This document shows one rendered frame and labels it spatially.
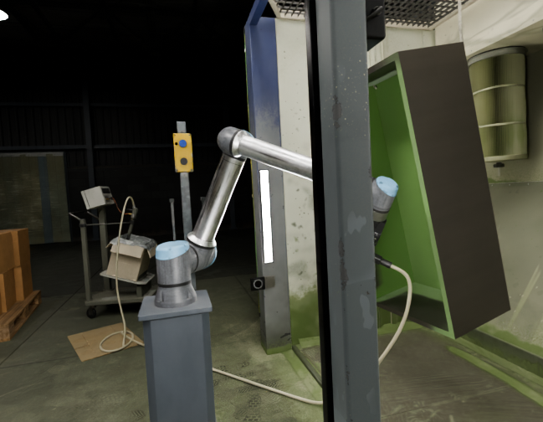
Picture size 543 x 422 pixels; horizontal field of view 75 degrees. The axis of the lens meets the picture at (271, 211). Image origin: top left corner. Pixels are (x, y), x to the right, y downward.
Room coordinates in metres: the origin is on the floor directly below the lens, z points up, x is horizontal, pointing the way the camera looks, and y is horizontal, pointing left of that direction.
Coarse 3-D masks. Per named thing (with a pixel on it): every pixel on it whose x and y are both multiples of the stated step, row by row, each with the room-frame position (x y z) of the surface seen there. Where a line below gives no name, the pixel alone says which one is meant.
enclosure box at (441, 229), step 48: (432, 48) 1.45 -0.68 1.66; (384, 96) 2.01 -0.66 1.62; (432, 96) 1.45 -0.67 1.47; (384, 144) 2.09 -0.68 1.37; (432, 144) 1.44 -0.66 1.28; (480, 144) 1.54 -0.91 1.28; (432, 192) 1.44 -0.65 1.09; (480, 192) 1.53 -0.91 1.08; (384, 240) 2.08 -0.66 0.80; (432, 240) 1.46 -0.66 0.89; (480, 240) 1.53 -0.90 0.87; (384, 288) 2.07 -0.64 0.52; (432, 288) 2.00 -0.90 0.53; (480, 288) 1.53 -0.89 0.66
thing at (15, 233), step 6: (12, 234) 3.60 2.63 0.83; (18, 234) 3.65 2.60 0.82; (24, 234) 3.84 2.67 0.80; (18, 240) 3.63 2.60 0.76; (24, 240) 3.82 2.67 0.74; (18, 246) 3.62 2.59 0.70; (24, 246) 3.80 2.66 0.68; (18, 252) 3.61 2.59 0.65; (24, 252) 3.78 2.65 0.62; (18, 258) 3.61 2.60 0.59; (24, 258) 3.77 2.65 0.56; (18, 264) 3.61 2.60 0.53
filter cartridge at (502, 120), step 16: (512, 48) 2.34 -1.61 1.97; (480, 64) 2.45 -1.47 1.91; (496, 64) 2.37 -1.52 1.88; (512, 64) 2.35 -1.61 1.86; (480, 80) 2.45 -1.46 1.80; (496, 80) 2.39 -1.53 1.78; (512, 80) 2.35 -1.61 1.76; (480, 96) 2.46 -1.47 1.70; (496, 96) 2.41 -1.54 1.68; (512, 96) 2.36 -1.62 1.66; (480, 112) 2.46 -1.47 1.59; (496, 112) 2.38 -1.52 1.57; (512, 112) 2.35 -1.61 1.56; (480, 128) 2.47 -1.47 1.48; (496, 128) 2.41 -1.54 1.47; (512, 128) 2.36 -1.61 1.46; (496, 144) 2.41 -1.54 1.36; (512, 144) 2.36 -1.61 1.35; (496, 160) 2.39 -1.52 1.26; (512, 160) 2.58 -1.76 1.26
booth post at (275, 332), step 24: (264, 24) 2.43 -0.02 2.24; (264, 48) 2.43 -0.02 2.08; (264, 72) 2.42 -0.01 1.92; (264, 96) 2.42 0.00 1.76; (264, 120) 2.42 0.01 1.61; (264, 168) 2.42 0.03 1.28; (264, 264) 2.41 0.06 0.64; (288, 288) 2.45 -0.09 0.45; (264, 312) 2.40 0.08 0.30; (288, 312) 2.44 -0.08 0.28; (264, 336) 2.44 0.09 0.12; (288, 336) 2.44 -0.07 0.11
